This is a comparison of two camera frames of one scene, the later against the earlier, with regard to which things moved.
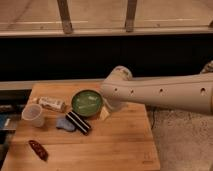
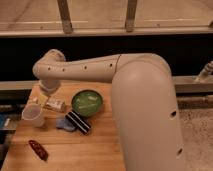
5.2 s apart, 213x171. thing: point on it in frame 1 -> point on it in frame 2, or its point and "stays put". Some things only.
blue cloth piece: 64,123 stays put
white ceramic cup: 33,115 stays put
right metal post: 130,15 stays put
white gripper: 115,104 -> 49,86
